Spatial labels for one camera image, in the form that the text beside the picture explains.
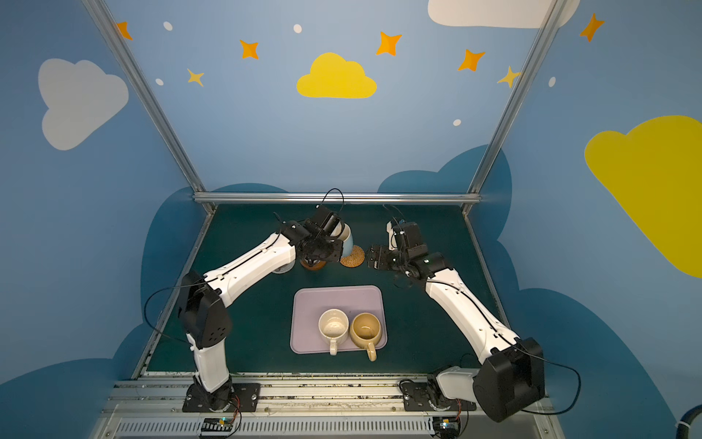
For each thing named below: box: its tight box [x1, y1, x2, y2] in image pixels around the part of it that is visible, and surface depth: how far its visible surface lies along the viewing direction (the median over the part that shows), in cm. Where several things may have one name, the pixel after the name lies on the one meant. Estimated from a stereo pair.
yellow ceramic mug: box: [349, 311, 383, 363], surface depth 81 cm
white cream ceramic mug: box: [318, 308, 350, 356], surface depth 82 cm
